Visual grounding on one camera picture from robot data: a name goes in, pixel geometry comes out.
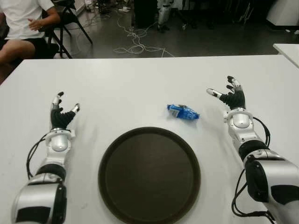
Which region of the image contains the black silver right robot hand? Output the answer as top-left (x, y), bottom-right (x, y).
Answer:
top-left (206, 75), bottom-right (247, 110)

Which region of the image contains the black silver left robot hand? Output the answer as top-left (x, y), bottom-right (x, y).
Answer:
top-left (50, 91), bottom-right (80, 130)

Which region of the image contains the blue Oreo cookie packet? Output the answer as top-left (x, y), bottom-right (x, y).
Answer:
top-left (166, 104), bottom-right (201, 121)

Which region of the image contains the white side table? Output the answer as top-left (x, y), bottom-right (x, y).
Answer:
top-left (272, 43), bottom-right (299, 70)

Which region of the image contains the black folding chair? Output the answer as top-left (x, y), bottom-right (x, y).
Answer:
top-left (41, 0), bottom-right (93, 59)

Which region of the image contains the white machine base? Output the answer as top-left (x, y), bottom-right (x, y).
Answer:
top-left (266, 0), bottom-right (299, 26)

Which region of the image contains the seated person in white shirt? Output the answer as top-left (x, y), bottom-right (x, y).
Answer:
top-left (0, 0), bottom-right (62, 65)

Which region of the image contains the round dark brown tray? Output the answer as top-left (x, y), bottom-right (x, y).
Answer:
top-left (98, 126), bottom-right (201, 224)

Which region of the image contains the silver humanoid robot leg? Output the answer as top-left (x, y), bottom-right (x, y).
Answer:
top-left (157, 0), bottom-right (172, 32)

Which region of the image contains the black cabinet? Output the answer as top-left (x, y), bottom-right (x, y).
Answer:
top-left (133, 0), bottom-right (159, 28)

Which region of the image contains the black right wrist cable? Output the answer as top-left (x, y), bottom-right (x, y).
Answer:
top-left (252, 116), bottom-right (272, 148)

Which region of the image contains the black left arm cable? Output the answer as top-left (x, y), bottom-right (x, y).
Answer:
top-left (27, 135), bottom-right (47, 180)

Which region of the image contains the black right elbow cable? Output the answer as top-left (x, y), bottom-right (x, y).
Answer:
top-left (231, 168), bottom-right (276, 220)

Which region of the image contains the white cable on floor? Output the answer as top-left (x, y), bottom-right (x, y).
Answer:
top-left (113, 7), bottom-right (176, 58)

